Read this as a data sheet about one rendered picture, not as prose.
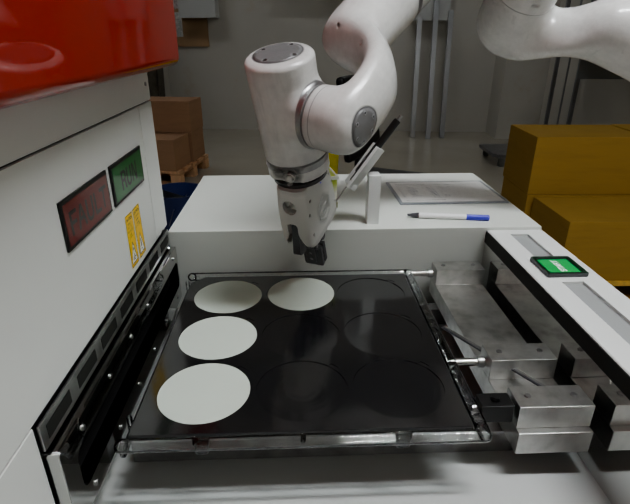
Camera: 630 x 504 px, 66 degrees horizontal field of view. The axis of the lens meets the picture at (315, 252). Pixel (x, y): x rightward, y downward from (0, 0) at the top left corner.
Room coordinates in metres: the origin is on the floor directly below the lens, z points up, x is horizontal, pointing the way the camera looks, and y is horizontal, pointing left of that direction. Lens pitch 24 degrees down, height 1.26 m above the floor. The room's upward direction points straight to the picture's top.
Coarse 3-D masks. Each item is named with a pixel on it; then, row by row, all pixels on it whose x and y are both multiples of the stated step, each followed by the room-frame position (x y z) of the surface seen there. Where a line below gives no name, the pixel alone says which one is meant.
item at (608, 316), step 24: (504, 240) 0.72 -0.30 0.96; (528, 240) 0.73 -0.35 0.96; (552, 240) 0.72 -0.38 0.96; (528, 264) 0.63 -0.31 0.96; (552, 288) 0.56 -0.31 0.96; (576, 288) 0.57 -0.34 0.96; (600, 288) 0.56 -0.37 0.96; (576, 312) 0.50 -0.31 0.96; (600, 312) 0.51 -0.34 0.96; (624, 312) 0.50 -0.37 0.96; (600, 336) 0.45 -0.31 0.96; (624, 336) 0.46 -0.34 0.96; (624, 360) 0.41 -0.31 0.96
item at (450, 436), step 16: (336, 432) 0.37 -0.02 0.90; (352, 432) 0.37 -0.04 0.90; (368, 432) 0.37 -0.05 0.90; (384, 432) 0.37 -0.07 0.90; (400, 432) 0.37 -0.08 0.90; (416, 432) 0.37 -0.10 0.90; (432, 432) 0.37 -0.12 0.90; (448, 432) 0.37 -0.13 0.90; (464, 432) 0.37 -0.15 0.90; (480, 432) 0.37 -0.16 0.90; (128, 448) 0.35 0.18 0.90; (144, 448) 0.35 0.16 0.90; (160, 448) 0.35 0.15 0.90; (176, 448) 0.35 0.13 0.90; (192, 448) 0.35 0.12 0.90; (208, 448) 0.35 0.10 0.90; (224, 448) 0.35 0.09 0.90; (240, 448) 0.35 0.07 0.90; (256, 448) 0.36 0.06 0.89; (272, 448) 0.36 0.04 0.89; (288, 448) 0.36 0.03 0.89
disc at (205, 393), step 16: (192, 368) 0.47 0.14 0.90; (208, 368) 0.47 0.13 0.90; (224, 368) 0.47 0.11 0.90; (176, 384) 0.44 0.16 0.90; (192, 384) 0.44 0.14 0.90; (208, 384) 0.44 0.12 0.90; (224, 384) 0.44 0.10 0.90; (240, 384) 0.44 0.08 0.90; (160, 400) 0.42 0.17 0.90; (176, 400) 0.42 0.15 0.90; (192, 400) 0.42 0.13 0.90; (208, 400) 0.42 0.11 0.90; (224, 400) 0.42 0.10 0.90; (240, 400) 0.42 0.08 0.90; (176, 416) 0.39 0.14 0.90; (192, 416) 0.39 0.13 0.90; (208, 416) 0.39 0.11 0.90; (224, 416) 0.39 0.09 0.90
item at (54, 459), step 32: (160, 288) 0.63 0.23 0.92; (128, 320) 0.51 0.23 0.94; (160, 320) 0.62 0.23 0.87; (128, 352) 0.48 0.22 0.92; (96, 384) 0.39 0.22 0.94; (128, 384) 0.48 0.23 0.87; (64, 448) 0.31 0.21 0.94; (96, 448) 0.38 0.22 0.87; (64, 480) 0.30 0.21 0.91; (96, 480) 0.35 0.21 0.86
